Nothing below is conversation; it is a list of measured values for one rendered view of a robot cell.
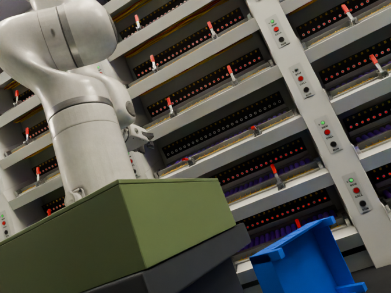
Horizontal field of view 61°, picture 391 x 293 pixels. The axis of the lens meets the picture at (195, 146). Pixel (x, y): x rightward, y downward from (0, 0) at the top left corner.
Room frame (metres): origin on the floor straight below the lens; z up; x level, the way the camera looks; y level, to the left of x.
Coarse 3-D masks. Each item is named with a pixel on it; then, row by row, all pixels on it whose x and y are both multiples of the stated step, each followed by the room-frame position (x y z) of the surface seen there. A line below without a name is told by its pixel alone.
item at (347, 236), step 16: (320, 192) 1.25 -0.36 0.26; (272, 208) 1.30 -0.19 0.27; (288, 208) 1.29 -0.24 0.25; (304, 208) 1.29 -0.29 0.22; (320, 208) 1.27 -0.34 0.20; (256, 224) 1.34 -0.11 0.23; (272, 224) 1.32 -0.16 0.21; (288, 224) 1.29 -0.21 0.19; (304, 224) 1.24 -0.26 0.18; (336, 224) 1.17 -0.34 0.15; (352, 224) 1.14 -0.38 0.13; (256, 240) 1.30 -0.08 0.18; (272, 240) 1.24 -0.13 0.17; (336, 240) 1.11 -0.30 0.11; (352, 240) 1.10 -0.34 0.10; (240, 256) 1.26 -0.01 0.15; (240, 272) 1.20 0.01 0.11
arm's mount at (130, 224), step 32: (96, 192) 0.37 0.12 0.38; (128, 192) 0.37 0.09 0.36; (160, 192) 0.42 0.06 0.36; (192, 192) 0.50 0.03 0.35; (32, 224) 0.42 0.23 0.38; (64, 224) 0.40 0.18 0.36; (96, 224) 0.38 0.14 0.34; (128, 224) 0.36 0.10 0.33; (160, 224) 0.40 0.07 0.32; (192, 224) 0.47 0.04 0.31; (224, 224) 0.56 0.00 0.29; (0, 256) 0.45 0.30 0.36; (32, 256) 0.43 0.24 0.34; (64, 256) 0.40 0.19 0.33; (96, 256) 0.38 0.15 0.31; (128, 256) 0.37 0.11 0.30; (160, 256) 0.38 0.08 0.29; (0, 288) 0.46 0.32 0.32; (32, 288) 0.43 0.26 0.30; (64, 288) 0.41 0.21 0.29
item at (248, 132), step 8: (288, 112) 1.14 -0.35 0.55; (272, 120) 1.16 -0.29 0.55; (280, 120) 1.14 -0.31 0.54; (264, 128) 1.16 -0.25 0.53; (240, 136) 1.20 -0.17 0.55; (216, 144) 1.23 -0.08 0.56; (224, 144) 1.22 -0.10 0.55; (200, 152) 1.24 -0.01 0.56; (208, 152) 1.24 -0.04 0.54; (168, 168) 1.28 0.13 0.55; (176, 168) 1.28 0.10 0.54
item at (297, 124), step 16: (272, 112) 1.28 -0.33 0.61; (272, 128) 1.13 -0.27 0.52; (288, 128) 1.11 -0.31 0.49; (304, 128) 1.11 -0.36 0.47; (240, 144) 1.15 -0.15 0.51; (256, 144) 1.15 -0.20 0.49; (160, 160) 1.41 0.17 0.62; (208, 160) 1.19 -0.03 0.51; (224, 160) 1.19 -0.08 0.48; (176, 176) 1.23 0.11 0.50; (192, 176) 1.23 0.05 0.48
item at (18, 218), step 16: (0, 96) 1.56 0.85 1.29; (0, 128) 1.51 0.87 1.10; (16, 128) 1.61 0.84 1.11; (0, 144) 1.49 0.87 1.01; (0, 176) 1.46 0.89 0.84; (16, 176) 1.54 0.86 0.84; (32, 176) 1.63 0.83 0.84; (0, 208) 1.47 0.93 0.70; (32, 208) 1.58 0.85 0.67; (0, 224) 1.48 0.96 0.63; (16, 224) 1.47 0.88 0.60
